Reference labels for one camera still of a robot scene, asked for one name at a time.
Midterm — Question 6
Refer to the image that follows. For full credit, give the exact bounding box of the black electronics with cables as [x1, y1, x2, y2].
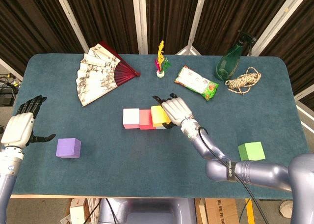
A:
[0, 73, 19, 107]

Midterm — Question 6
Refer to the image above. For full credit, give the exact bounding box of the colourful feather shuttlecock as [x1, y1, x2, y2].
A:
[154, 40, 172, 79]

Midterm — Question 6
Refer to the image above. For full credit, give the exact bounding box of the pink foam cube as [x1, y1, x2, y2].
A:
[123, 108, 141, 129]

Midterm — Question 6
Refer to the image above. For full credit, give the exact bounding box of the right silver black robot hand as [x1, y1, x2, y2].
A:
[152, 93, 196, 130]

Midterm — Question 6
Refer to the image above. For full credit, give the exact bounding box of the green plastic spray bottle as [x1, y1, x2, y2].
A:
[215, 30, 258, 82]

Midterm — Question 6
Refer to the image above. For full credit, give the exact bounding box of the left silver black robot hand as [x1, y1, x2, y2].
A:
[0, 95, 56, 148]

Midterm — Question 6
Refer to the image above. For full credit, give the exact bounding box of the white partition frame post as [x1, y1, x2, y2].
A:
[0, 58, 24, 82]
[131, 0, 149, 55]
[294, 85, 314, 134]
[250, 0, 304, 56]
[175, 0, 209, 56]
[52, 0, 89, 53]

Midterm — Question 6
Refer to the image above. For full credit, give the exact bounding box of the white round floor object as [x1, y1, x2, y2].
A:
[279, 200, 292, 217]

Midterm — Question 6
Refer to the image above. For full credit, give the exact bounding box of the white cardboard box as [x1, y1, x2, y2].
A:
[69, 198, 86, 224]

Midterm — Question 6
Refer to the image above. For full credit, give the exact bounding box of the green white snack bag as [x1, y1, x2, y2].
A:
[174, 65, 219, 102]

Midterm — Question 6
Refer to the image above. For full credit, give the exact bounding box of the red foam cube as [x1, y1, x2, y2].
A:
[139, 109, 157, 131]

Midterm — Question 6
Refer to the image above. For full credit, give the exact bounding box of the beige braided rope bundle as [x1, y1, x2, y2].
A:
[225, 66, 262, 95]

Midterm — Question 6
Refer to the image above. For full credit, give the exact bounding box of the brown cardboard box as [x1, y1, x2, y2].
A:
[195, 198, 240, 224]

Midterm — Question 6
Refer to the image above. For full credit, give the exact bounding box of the blue-grey robot torso base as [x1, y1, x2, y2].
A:
[98, 198, 197, 224]

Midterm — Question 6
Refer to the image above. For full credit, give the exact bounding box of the purple foam cube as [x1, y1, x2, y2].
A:
[55, 138, 81, 159]

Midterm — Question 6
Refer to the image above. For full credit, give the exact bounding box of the black printed cable strap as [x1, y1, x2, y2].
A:
[224, 160, 238, 183]

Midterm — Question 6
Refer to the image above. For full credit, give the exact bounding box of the dark brown curtain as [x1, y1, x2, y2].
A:
[0, 0, 314, 107]

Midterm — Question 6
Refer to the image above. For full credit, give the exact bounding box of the yellow foam cube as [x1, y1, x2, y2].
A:
[150, 105, 171, 128]

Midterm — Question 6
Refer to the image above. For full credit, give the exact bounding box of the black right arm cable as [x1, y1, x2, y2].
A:
[198, 126, 269, 224]

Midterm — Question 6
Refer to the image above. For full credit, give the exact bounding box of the green foam cube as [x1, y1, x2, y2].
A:
[237, 141, 266, 161]

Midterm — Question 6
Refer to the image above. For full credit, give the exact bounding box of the painted paper folding fan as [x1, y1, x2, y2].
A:
[75, 41, 141, 107]

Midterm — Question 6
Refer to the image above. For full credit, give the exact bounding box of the teal felt table mat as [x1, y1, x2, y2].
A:
[0, 53, 314, 200]

